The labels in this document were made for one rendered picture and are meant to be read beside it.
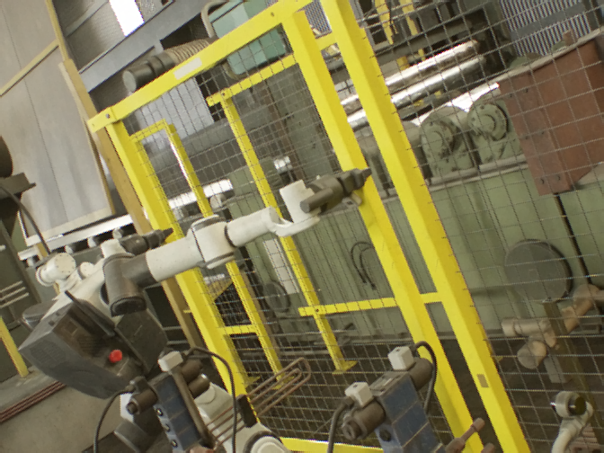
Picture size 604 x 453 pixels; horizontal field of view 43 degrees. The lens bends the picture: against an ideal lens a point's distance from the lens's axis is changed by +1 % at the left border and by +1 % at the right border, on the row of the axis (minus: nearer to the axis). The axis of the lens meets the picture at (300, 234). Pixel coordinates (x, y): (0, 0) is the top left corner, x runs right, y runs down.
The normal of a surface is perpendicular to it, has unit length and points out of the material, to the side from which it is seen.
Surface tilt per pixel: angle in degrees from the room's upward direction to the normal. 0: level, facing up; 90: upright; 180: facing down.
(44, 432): 90
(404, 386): 90
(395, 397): 90
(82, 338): 81
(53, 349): 109
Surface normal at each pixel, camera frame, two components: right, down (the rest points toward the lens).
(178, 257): -0.08, 0.00
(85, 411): 0.62, -0.14
